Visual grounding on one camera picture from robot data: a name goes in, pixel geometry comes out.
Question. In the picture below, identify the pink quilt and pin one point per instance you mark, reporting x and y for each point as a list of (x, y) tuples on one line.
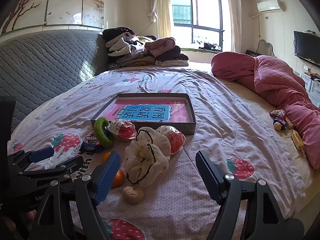
[(275, 80)]

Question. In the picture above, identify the grey cardboard box tray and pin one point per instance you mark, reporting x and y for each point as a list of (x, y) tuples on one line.
[(192, 125)]

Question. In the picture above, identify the pink fleece garment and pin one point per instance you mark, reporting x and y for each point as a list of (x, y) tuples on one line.
[(162, 43)]

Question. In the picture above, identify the painted blossom wall panel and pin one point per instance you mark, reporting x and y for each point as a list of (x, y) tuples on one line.
[(62, 5)]

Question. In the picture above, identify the yellow snack packet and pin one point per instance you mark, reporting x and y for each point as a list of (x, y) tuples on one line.
[(297, 140)]

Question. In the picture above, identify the black flat television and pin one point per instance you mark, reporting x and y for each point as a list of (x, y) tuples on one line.
[(307, 46)]

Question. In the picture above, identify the red and white candy wrapper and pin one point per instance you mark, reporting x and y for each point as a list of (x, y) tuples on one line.
[(277, 113)]

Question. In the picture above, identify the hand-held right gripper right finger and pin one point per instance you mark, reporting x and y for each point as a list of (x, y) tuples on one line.
[(207, 172)]

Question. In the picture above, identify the cream curtain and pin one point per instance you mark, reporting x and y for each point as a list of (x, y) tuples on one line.
[(162, 5), (233, 20)]

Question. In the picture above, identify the grey quilted headboard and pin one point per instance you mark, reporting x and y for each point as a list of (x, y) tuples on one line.
[(50, 62)]

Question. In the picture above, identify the dark framed window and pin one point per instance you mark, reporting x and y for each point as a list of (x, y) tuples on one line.
[(197, 17)]

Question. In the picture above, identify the green fuzzy scrunchie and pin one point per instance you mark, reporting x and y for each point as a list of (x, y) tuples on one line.
[(98, 127)]

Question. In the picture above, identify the red and white surprise egg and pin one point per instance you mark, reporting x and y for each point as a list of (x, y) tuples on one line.
[(175, 140)]

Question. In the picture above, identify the beige jacket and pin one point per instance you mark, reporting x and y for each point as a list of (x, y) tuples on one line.
[(120, 46)]

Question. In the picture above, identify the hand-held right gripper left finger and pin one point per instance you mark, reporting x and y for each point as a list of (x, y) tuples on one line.
[(107, 177)]

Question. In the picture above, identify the strawberry printed blanket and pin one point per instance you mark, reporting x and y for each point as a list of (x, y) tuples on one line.
[(225, 130)]

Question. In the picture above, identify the cream folded cloth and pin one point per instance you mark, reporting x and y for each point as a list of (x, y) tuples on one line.
[(172, 63)]

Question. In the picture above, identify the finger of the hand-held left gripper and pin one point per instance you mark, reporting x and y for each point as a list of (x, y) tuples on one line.
[(65, 164), (41, 155)]

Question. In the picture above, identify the blue cookie packet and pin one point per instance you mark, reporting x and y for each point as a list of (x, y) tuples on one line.
[(90, 142)]

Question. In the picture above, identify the person's left hand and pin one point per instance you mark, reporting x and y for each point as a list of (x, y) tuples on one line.
[(31, 215)]

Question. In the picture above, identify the white curtain tassel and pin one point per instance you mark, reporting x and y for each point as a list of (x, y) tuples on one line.
[(153, 16)]

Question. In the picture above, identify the black garment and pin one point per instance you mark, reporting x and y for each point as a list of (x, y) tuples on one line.
[(115, 32)]

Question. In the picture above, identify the cream frilly scrunchie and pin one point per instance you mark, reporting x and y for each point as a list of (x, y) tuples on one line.
[(140, 162)]

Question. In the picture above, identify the leopard print cloth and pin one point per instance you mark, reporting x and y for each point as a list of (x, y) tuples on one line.
[(113, 66)]

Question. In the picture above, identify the dark clothes on windowsill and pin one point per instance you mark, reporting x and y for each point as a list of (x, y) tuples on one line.
[(210, 46)]

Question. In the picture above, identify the orange mandarin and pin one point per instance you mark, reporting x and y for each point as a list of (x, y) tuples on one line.
[(106, 158), (119, 178)]

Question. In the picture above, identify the white air conditioner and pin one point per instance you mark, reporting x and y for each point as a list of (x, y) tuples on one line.
[(270, 5)]

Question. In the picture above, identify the dark purple garment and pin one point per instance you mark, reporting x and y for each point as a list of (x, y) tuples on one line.
[(170, 53)]

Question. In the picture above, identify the white cabinet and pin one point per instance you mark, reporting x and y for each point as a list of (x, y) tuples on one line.
[(312, 87)]

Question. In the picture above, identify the black bag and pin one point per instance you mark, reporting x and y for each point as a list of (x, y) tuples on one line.
[(253, 53)]

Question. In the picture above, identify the blue wrapped candy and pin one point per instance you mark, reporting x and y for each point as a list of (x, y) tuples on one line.
[(279, 123)]

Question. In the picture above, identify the small clear ball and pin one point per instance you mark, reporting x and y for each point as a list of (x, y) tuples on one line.
[(125, 131)]

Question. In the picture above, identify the white air conditioner pipe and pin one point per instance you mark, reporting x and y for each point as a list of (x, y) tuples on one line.
[(260, 22)]

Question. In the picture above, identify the walnut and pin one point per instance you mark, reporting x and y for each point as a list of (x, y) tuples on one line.
[(132, 194)]

